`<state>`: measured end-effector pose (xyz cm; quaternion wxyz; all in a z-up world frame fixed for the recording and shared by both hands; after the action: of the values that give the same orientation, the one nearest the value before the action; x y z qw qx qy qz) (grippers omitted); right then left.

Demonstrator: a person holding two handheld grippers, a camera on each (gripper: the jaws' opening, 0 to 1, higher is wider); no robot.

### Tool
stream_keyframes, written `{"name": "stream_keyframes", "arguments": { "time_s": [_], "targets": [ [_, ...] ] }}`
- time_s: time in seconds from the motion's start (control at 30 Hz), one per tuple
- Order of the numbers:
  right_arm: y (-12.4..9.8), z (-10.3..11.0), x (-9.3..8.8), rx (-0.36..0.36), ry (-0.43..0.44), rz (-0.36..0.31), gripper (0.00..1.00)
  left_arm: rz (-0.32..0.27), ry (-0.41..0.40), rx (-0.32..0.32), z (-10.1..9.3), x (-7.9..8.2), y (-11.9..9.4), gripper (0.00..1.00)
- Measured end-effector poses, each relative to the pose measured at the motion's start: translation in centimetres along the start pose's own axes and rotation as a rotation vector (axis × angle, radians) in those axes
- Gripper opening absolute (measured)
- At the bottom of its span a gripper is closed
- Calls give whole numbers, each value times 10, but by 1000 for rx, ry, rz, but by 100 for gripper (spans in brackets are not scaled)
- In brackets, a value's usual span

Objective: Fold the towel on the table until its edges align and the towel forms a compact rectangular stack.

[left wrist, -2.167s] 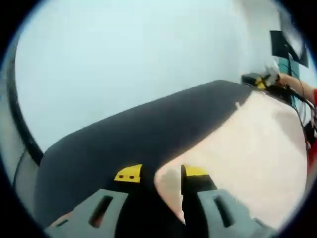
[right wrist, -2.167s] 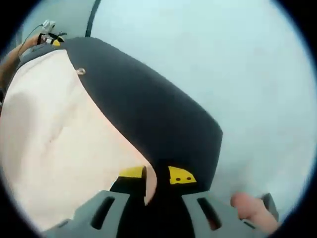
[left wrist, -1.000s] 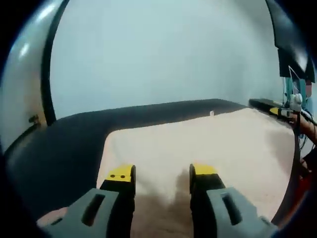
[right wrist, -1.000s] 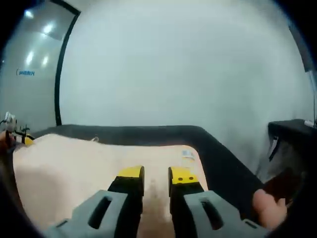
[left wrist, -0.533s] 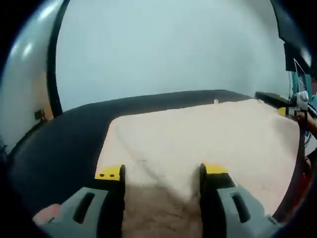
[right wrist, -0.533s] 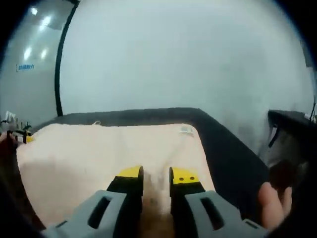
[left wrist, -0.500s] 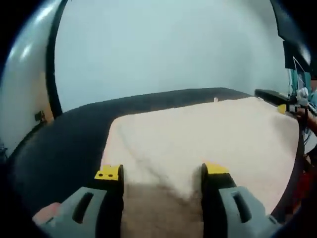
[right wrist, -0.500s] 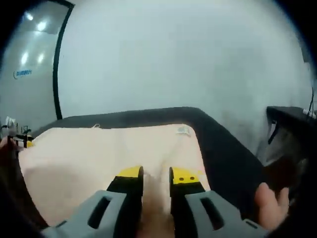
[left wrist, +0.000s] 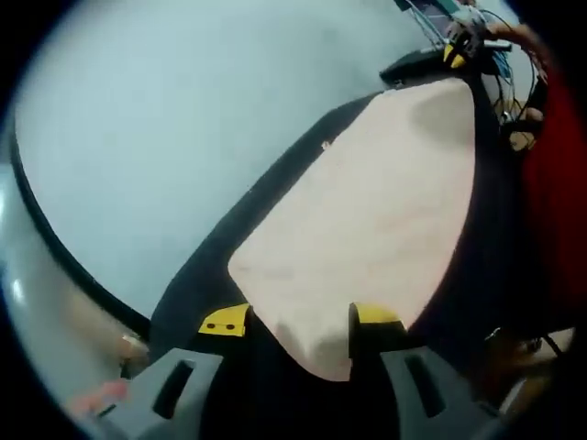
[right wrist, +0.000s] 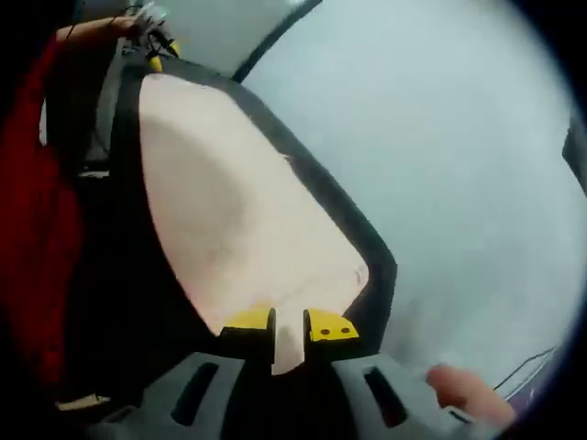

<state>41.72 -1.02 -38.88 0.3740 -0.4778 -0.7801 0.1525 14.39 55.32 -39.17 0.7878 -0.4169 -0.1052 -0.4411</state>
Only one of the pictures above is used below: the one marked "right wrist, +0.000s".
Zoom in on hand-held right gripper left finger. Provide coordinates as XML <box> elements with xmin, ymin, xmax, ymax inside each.
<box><xmin>86</xmin><ymin>306</ymin><xmax>278</xmax><ymax>440</ymax></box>

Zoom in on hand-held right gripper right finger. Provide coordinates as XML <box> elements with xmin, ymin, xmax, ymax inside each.
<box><xmin>302</xmin><ymin>306</ymin><xmax>481</xmax><ymax>440</ymax></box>

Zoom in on pink towel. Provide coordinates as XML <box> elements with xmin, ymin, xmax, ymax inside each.
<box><xmin>137</xmin><ymin>72</ymin><xmax>371</xmax><ymax>377</ymax></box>

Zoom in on person's left hand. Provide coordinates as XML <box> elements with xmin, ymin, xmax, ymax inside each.
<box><xmin>109</xmin><ymin>16</ymin><xmax>144</xmax><ymax>39</ymax></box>

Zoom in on person's right hand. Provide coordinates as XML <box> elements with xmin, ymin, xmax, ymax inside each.
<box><xmin>425</xmin><ymin>364</ymin><xmax>517</xmax><ymax>425</ymax></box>

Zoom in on person's red clothing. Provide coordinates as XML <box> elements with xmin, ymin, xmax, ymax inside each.
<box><xmin>0</xmin><ymin>31</ymin><xmax>89</xmax><ymax>400</ymax></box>

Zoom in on thin dark cable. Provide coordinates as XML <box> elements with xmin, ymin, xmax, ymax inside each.
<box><xmin>493</xmin><ymin>346</ymin><xmax>559</xmax><ymax>391</ymax></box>

